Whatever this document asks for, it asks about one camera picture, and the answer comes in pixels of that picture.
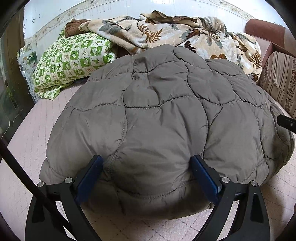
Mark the beige leaf print blanket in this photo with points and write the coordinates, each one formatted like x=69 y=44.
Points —
x=208 y=37

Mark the striped beige cushion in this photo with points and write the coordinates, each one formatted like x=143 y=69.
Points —
x=278 y=80

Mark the wooden glass door wardrobe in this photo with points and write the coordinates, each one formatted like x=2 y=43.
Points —
x=16 y=101

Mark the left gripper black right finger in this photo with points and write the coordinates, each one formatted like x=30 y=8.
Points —
x=251 y=219

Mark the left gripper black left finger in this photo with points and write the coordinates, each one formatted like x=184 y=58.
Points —
x=60 y=211

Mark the floral bedside fabric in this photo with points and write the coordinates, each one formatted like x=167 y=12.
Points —
x=27 y=61

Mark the grey hooded puffer jacket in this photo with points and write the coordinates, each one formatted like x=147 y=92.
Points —
x=146 y=115

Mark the reddish brown headboard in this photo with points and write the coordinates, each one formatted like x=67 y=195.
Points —
x=271 y=38

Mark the green white patterned pillow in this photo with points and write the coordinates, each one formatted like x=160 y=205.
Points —
x=69 y=59

